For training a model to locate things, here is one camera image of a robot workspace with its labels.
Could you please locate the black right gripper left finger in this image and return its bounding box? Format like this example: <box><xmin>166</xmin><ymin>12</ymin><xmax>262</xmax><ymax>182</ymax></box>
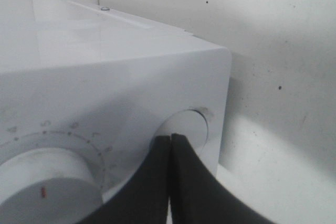
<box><xmin>79</xmin><ymin>136</ymin><xmax>171</xmax><ymax>224</ymax></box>

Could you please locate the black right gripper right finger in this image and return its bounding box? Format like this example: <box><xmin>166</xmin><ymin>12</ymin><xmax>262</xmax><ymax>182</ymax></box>
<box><xmin>170</xmin><ymin>134</ymin><xmax>265</xmax><ymax>223</ymax></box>

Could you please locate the round white door button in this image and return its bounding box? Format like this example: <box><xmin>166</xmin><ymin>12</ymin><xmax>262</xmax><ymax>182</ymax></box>
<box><xmin>153</xmin><ymin>109</ymin><xmax>208</xmax><ymax>155</ymax></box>

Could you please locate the white dial knob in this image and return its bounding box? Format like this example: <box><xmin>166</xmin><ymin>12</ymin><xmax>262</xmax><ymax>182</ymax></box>
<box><xmin>1</xmin><ymin>148</ymin><xmax>103</xmax><ymax>223</ymax></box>

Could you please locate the white microwave oven body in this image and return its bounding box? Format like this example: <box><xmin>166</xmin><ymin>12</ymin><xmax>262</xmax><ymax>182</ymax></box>
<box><xmin>1</xmin><ymin>0</ymin><xmax>232</xmax><ymax>199</ymax></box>

